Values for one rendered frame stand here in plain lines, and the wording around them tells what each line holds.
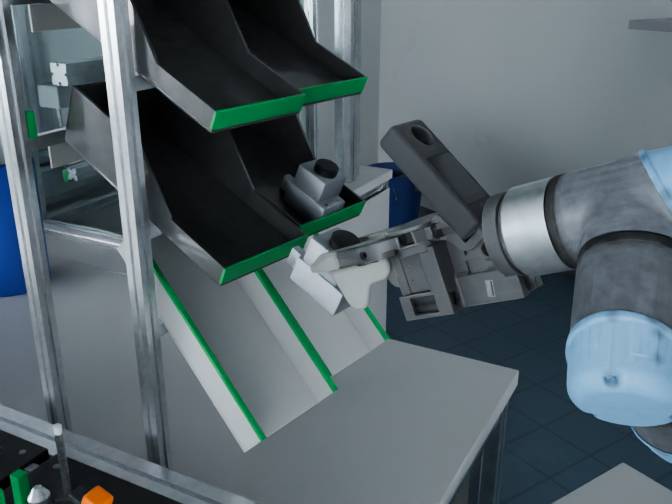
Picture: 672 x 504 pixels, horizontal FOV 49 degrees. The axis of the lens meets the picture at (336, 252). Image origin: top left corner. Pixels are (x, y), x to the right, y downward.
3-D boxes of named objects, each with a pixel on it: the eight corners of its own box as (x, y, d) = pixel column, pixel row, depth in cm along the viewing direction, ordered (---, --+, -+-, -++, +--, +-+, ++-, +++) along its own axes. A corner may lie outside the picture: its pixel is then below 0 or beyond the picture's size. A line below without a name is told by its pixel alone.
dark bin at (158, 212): (302, 251, 86) (323, 201, 82) (220, 287, 76) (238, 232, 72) (152, 123, 96) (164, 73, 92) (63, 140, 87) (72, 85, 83)
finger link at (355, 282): (313, 323, 71) (397, 304, 66) (292, 264, 70) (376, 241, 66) (328, 313, 74) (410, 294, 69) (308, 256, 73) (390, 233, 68)
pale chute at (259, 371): (318, 402, 92) (338, 389, 90) (243, 453, 83) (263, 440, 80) (199, 220, 97) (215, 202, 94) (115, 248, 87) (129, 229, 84)
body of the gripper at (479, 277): (398, 323, 66) (516, 305, 58) (368, 232, 66) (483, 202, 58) (442, 295, 72) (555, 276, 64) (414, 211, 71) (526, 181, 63)
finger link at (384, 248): (333, 272, 67) (420, 250, 62) (328, 256, 67) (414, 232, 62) (356, 259, 71) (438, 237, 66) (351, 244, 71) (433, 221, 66)
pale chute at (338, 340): (370, 351, 105) (389, 338, 102) (310, 390, 95) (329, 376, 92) (263, 191, 109) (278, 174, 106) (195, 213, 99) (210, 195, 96)
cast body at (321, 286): (359, 302, 77) (383, 251, 73) (333, 317, 74) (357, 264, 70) (302, 254, 80) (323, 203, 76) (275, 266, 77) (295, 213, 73)
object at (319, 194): (338, 219, 95) (357, 175, 91) (316, 228, 92) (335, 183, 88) (293, 183, 98) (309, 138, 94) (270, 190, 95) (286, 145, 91)
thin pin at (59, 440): (74, 494, 76) (63, 423, 73) (68, 498, 75) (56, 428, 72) (68, 491, 76) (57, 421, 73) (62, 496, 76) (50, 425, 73)
